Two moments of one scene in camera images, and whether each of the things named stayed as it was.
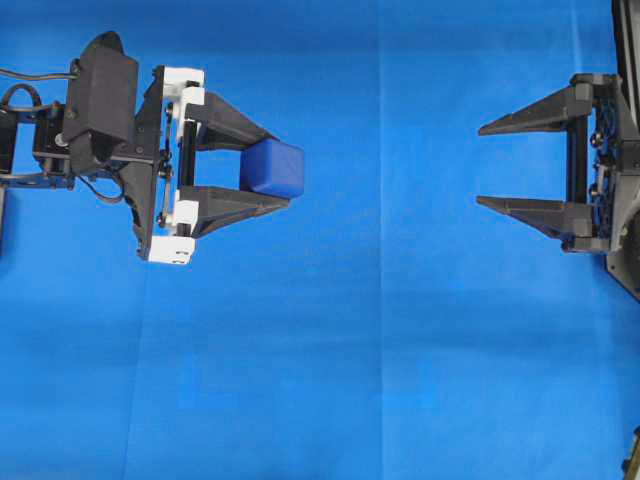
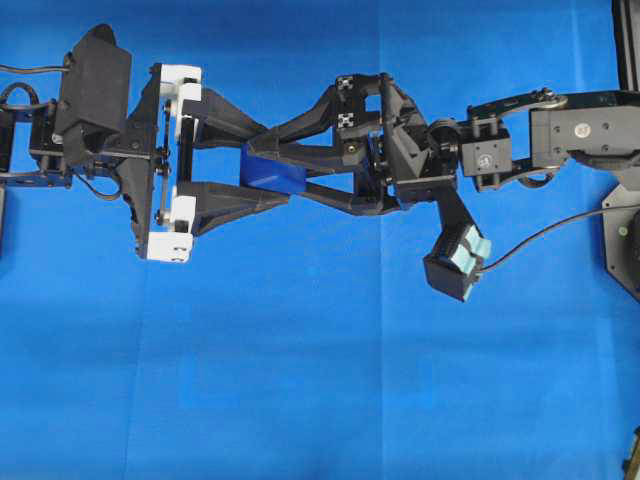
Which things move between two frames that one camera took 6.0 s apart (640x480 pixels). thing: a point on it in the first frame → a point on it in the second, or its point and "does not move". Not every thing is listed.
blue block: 273,167 does not move
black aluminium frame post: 626,20 does not move
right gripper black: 602,164 → 373,128
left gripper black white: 159,189 does not move
